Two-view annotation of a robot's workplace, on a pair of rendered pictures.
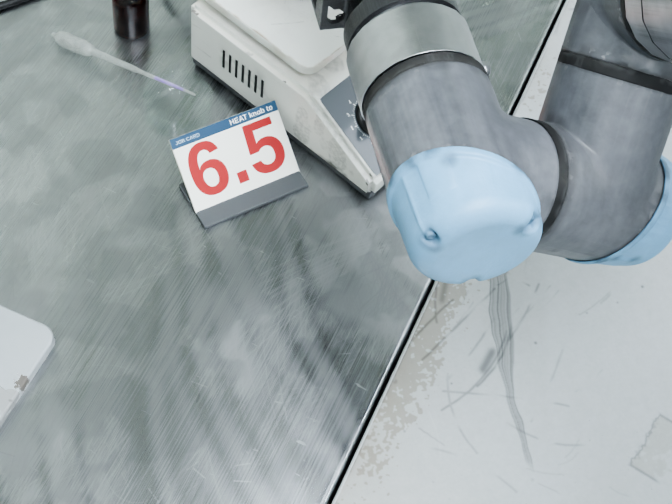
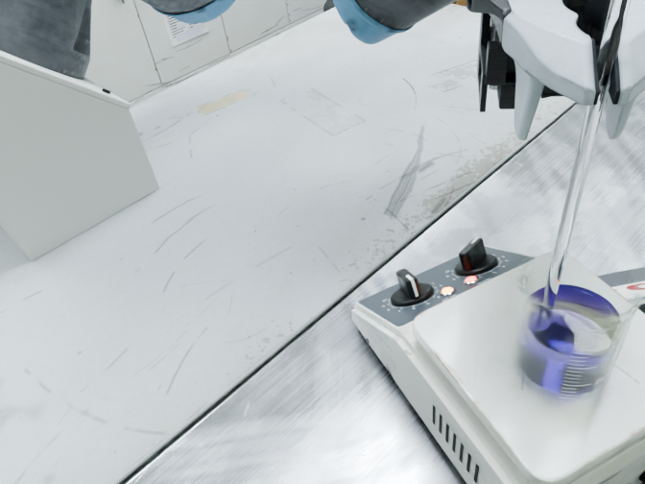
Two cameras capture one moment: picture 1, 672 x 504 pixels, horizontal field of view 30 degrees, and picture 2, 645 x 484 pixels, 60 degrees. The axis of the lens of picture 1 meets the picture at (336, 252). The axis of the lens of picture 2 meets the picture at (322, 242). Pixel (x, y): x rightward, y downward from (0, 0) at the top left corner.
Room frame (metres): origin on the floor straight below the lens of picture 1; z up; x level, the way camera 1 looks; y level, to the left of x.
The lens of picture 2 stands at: (0.92, 0.07, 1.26)
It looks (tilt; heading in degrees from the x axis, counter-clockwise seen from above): 42 degrees down; 217
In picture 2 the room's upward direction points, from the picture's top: 9 degrees counter-clockwise
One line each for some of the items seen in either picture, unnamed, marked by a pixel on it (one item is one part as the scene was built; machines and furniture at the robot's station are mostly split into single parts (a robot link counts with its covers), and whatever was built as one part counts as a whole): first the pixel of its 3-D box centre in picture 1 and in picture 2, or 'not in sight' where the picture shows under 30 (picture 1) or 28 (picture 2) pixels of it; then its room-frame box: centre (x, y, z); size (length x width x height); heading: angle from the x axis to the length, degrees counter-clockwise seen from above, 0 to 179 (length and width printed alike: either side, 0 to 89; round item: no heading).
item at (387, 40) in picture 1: (419, 65); not in sight; (0.50, -0.03, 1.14); 0.08 x 0.05 x 0.08; 111
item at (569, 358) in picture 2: not in sight; (564, 321); (0.71, 0.06, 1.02); 0.06 x 0.05 x 0.08; 123
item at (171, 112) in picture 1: (178, 104); not in sight; (0.63, 0.14, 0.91); 0.06 x 0.06 x 0.02
